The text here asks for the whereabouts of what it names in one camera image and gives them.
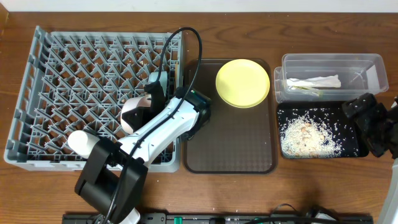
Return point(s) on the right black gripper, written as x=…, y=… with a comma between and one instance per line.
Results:
x=376, y=109

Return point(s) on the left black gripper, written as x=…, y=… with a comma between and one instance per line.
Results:
x=137, y=117

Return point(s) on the pink white bowl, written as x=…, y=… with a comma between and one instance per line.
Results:
x=135, y=113

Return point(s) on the wooden chopstick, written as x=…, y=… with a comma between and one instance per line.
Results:
x=176, y=75

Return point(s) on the white paper napkin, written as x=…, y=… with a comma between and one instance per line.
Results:
x=317, y=82

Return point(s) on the rice and nut scraps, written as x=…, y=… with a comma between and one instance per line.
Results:
x=308, y=137

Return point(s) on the white paper cup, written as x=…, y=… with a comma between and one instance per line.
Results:
x=82, y=142

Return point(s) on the green orange snack wrapper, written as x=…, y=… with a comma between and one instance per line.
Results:
x=309, y=90

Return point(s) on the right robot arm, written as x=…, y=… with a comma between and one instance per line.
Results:
x=389, y=210

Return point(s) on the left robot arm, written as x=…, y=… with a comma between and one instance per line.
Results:
x=113, y=177

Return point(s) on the black rectangular waste tray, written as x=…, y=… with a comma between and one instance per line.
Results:
x=351, y=137

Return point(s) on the clear plastic waste bin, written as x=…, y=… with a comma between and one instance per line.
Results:
x=358, y=74

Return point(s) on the grey plastic dish rack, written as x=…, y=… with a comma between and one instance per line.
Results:
x=80, y=80

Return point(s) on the yellow round plate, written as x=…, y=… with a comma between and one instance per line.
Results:
x=242, y=83

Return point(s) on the dark brown serving tray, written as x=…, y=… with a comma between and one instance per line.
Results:
x=234, y=140

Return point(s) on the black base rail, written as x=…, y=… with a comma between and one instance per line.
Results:
x=161, y=218

